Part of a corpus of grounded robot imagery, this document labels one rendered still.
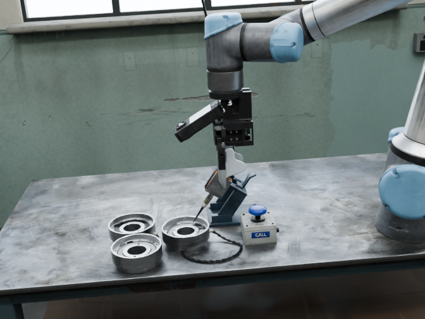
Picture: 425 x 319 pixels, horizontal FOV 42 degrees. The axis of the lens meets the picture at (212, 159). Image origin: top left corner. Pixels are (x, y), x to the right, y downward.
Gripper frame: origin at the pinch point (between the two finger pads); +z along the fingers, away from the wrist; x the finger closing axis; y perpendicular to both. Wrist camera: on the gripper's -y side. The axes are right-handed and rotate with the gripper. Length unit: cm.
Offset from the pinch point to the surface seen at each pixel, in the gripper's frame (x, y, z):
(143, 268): -14.6, -17.2, 12.2
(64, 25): 148, -60, -20
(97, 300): 15, -34, 38
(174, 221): 1.2, -10.8, 9.8
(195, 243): -8.0, -6.5, 11.0
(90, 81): 157, -53, 8
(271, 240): -6.6, 10.1, 12.4
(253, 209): -4.1, 6.5, 5.9
